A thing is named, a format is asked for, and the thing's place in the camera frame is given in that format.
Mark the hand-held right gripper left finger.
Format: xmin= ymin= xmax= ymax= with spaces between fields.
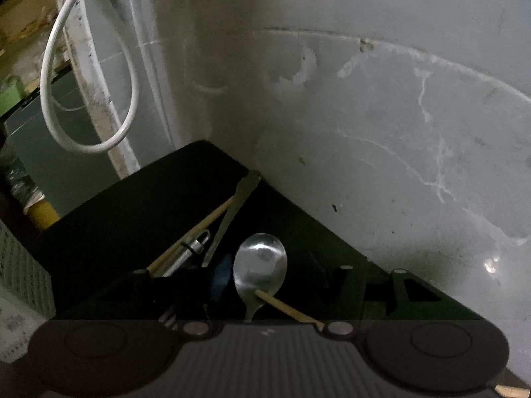
xmin=54 ymin=253 xmax=233 ymax=341

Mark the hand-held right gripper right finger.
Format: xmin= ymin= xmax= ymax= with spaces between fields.
xmin=307 ymin=251 xmax=484 ymax=341

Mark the steel spoon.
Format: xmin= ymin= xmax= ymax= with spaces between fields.
xmin=233 ymin=233 xmax=288 ymax=325

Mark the white perforated utensil holder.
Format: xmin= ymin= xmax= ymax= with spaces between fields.
xmin=0 ymin=220 xmax=56 ymax=365

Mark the wooden chopstick with purple band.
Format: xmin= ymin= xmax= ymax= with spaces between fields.
xmin=146 ymin=197 xmax=236 ymax=274

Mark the flat steel utensil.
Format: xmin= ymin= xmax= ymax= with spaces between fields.
xmin=202 ymin=173 xmax=261 ymax=268

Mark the yellow cylinder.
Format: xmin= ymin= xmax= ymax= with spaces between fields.
xmin=27 ymin=201 xmax=61 ymax=231

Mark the steel utensil with ring end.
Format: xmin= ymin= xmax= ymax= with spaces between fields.
xmin=160 ymin=230 xmax=211 ymax=278

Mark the white hose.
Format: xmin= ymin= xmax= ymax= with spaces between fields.
xmin=40 ymin=0 xmax=139 ymax=154

